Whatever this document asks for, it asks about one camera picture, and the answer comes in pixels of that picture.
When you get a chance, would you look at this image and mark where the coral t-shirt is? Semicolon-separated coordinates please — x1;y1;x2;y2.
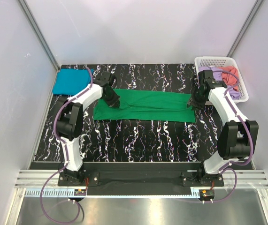
220;66;239;87

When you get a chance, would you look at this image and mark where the right corner frame post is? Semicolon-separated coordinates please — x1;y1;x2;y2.
227;0;265;58

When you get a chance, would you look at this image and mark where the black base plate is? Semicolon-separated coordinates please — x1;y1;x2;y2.
58;162;224;197

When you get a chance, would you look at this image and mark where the corner frame post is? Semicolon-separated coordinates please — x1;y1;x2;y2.
227;0;265;58
17;0;61;71

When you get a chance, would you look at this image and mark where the purple t-shirt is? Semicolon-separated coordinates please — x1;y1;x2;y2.
199;67;240;100

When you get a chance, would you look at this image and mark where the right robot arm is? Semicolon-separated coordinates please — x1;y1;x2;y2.
187;69;259;186

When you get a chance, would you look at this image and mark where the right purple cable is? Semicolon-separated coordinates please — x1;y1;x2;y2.
212;71;253;203

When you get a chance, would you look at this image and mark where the aluminium frame rail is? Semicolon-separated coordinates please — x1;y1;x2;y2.
6;164;268;225

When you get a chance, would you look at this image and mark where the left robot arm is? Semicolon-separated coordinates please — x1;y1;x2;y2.
54;72;120;186

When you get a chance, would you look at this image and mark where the white plastic basket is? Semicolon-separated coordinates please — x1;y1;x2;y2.
194;56;249;104

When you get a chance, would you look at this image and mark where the folded blue t-shirt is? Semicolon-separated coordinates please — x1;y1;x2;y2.
52;68;91;96

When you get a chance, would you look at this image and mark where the green t-shirt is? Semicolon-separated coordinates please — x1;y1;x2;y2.
93;89;195;123

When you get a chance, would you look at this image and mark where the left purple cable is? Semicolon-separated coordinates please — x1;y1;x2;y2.
39;66;94;223

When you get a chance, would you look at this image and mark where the left corner frame post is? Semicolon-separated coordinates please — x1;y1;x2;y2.
17;0;61;71

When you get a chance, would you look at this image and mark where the purple cable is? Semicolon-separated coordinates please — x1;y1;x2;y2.
212;71;253;203
39;66;94;223

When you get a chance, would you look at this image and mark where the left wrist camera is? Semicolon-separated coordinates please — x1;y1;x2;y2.
93;72;117;87

